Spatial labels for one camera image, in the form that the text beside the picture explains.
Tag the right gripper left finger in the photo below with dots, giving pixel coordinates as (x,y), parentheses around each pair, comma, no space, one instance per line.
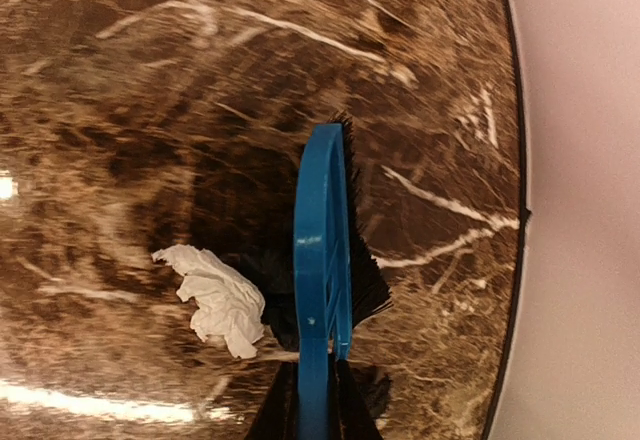
(277,417)

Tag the blue hand brush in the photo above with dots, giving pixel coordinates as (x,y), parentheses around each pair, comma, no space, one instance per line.
(337,282)

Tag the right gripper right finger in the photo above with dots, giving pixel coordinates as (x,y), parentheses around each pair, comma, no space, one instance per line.
(349,418)

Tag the black scrap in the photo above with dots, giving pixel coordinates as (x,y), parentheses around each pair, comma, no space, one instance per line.
(272,274)

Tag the white paper scrap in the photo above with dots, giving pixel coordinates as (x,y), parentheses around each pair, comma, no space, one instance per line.
(229,306)

